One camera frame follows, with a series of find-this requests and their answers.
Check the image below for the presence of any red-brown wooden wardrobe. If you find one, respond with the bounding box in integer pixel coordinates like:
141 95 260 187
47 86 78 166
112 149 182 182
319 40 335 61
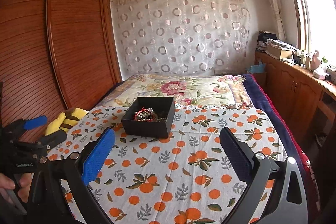
1 0 121 126

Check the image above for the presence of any pink figurine on sill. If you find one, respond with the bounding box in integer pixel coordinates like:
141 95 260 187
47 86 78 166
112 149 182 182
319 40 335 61
310 50 321 71

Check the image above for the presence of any circle pattern sheer curtain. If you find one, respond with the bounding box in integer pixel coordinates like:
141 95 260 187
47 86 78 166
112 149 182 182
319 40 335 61
112 0 250 76

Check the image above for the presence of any dark blue blanket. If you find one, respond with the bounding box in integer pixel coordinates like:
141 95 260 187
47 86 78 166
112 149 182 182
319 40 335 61
243 74 321 221

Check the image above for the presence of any clutter pile on cabinet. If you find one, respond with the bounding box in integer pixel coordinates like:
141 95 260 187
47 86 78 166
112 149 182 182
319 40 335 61
256 31 298 60

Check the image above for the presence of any teal cloth item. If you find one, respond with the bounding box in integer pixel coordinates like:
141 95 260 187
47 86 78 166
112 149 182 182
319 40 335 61
247 62 266 74

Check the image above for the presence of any brown wooden bead bracelet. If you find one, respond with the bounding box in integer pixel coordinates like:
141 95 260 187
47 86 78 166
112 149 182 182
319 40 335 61
133 107 169 123

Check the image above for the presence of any black square jewelry box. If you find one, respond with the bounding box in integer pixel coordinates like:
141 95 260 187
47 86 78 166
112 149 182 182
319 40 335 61
121 97 175 139

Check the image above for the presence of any yellow striped plush toy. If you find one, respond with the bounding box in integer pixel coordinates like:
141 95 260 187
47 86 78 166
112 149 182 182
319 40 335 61
45 107 88 136

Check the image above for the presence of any wooden sideboard cabinet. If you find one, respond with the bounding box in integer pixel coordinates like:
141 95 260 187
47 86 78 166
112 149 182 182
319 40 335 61
255 51 335 151

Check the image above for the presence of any person's left hand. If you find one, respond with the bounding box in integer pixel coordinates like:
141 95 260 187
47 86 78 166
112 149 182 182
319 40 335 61
0 172 33 204

